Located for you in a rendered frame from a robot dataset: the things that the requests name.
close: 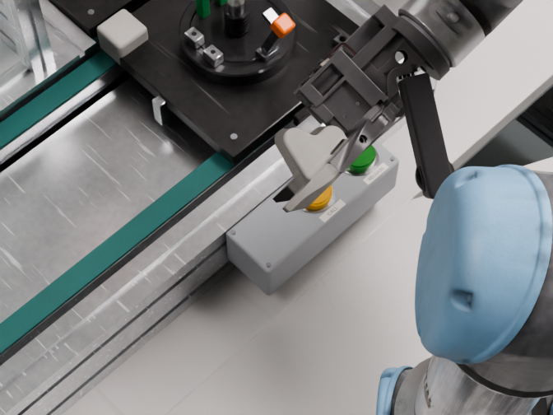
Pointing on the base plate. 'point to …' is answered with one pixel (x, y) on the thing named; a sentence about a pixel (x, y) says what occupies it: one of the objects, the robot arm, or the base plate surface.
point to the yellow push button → (322, 199)
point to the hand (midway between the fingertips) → (283, 212)
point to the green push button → (366, 160)
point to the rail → (144, 292)
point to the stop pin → (160, 109)
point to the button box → (305, 225)
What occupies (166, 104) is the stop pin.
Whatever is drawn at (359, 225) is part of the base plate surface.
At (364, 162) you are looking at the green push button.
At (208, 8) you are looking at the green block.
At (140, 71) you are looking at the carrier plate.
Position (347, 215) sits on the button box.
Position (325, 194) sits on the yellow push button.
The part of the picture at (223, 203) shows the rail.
